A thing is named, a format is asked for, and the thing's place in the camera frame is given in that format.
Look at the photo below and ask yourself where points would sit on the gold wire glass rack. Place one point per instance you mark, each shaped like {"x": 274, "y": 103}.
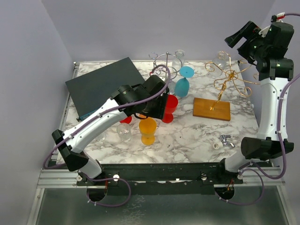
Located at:
{"x": 218, "y": 109}

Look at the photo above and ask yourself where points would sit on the clear glass on silver rack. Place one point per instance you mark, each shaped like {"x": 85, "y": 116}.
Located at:
{"x": 178, "y": 60}

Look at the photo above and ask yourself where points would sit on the red wine glass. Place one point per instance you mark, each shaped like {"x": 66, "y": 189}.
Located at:
{"x": 127, "y": 120}
{"x": 170, "y": 108}

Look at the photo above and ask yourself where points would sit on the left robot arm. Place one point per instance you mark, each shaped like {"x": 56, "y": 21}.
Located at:
{"x": 148, "y": 99}

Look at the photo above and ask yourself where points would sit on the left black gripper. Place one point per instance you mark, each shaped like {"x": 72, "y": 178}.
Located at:
{"x": 158, "y": 112}

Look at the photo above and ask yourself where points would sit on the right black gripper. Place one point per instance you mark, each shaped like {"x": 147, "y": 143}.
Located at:
{"x": 250, "y": 29}

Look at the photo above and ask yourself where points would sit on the yellow wine glass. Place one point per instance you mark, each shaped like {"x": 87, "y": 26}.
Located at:
{"x": 147, "y": 129}

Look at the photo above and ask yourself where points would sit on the clear ribbed wine glass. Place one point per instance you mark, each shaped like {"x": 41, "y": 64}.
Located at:
{"x": 219, "y": 63}

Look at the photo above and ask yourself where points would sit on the chrome faucet tap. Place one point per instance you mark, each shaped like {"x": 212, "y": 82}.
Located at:
{"x": 225, "y": 142}

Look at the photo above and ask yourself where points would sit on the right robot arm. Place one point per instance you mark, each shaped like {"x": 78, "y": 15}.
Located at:
{"x": 266, "y": 49}

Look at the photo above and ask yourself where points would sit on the blue wine glass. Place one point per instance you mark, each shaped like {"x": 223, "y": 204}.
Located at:
{"x": 182, "y": 85}

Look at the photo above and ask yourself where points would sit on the black network switch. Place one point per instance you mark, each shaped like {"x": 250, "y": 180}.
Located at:
{"x": 91, "y": 90}

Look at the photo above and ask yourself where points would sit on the black mounting rail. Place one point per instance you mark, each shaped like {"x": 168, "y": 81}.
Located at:
{"x": 162, "y": 179}

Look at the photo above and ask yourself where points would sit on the clear glass tumbler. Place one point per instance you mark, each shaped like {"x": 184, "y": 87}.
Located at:
{"x": 101, "y": 137}

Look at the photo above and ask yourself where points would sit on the aluminium frame rail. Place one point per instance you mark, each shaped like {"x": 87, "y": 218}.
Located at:
{"x": 60, "y": 178}

